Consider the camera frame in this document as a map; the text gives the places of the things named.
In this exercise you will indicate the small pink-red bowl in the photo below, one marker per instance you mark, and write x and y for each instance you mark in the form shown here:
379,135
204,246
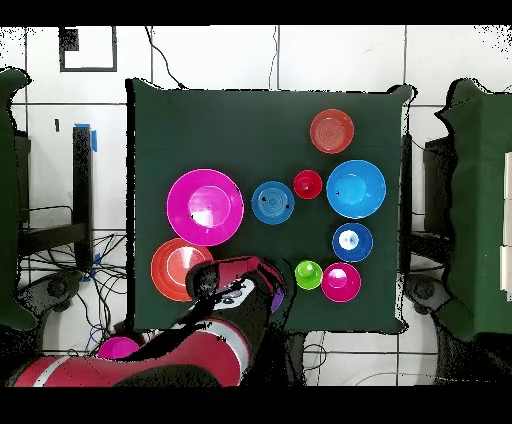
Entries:
340,290

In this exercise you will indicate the large blue bowl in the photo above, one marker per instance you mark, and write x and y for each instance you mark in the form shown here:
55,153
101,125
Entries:
356,188

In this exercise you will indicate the white panel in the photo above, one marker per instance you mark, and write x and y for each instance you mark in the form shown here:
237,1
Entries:
508,224

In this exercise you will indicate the dark green tablecloth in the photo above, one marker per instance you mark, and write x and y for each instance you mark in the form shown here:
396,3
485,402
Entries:
260,132

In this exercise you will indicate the small dark blue bowl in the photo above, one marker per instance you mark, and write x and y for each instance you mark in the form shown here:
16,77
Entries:
340,248

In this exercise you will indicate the blue tape strip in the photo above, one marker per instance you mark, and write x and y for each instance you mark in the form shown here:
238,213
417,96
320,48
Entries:
94,140

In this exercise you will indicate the black floor stand base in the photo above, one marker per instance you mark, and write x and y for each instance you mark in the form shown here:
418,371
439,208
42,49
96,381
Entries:
424,290
56,288

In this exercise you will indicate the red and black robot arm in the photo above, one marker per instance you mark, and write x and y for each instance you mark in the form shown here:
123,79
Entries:
200,352

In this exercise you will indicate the purple bowl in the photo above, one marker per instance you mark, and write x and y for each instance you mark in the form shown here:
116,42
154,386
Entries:
277,300

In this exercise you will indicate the large orange bowl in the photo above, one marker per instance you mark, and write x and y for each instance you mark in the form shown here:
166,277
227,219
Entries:
160,272

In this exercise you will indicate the green cup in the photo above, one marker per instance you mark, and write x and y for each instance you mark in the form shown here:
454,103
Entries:
308,276

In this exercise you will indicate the small magenta bowl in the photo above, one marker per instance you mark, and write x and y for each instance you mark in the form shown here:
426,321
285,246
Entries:
118,347

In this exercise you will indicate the red cup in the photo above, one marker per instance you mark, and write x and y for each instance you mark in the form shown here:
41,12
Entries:
307,184

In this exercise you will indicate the green cloth side table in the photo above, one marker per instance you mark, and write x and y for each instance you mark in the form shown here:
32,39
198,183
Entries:
480,200
8,200

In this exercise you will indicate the black square floor frame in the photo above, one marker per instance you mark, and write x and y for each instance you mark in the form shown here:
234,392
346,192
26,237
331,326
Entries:
88,69

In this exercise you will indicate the small orange ridged bowl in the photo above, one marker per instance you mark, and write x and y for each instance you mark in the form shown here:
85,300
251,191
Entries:
332,131

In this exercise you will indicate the black metal stand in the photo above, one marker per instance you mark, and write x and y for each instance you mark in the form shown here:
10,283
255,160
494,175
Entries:
82,180
406,180

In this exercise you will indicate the small light blue ridged bowl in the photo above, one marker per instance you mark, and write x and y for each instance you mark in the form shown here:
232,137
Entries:
272,202

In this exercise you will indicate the large pink bowl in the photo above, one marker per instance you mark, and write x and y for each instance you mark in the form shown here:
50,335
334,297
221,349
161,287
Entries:
208,188

